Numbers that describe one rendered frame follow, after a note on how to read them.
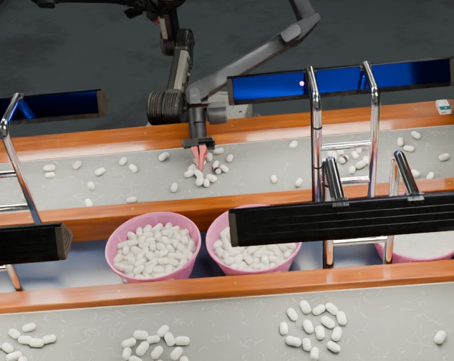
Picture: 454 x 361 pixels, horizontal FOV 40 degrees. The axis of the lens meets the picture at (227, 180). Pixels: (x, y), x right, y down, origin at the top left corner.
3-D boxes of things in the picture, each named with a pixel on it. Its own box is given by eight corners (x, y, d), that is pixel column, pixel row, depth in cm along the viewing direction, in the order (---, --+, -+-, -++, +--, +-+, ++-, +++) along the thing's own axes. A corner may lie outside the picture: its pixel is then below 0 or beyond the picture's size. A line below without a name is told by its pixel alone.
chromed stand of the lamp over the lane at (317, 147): (303, 189, 201) (300, 64, 173) (366, 184, 200) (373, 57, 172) (310, 230, 186) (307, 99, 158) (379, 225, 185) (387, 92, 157)
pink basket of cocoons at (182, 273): (118, 238, 191) (112, 215, 185) (205, 231, 190) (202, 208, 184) (106, 306, 170) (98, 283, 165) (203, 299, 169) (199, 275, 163)
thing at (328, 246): (319, 283, 169) (317, 148, 142) (394, 278, 168) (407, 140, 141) (328, 341, 154) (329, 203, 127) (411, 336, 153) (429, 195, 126)
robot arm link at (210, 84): (291, 31, 214) (296, 19, 203) (300, 44, 214) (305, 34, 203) (182, 95, 211) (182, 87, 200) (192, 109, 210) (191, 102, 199)
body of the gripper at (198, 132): (213, 141, 199) (211, 119, 201) (182, 145, 200) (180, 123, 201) (215, 147, 205) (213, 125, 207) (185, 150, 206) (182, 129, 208)
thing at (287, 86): (228, 92, 181) (225, 69, 177) (447, 72, 178) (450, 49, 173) (228, 107, 175) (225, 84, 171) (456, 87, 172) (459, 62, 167)
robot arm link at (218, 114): (188, 93, 210) (188, 87, 201) (223, 90, 211) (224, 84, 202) (192, 128, 209) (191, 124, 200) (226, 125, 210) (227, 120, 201)
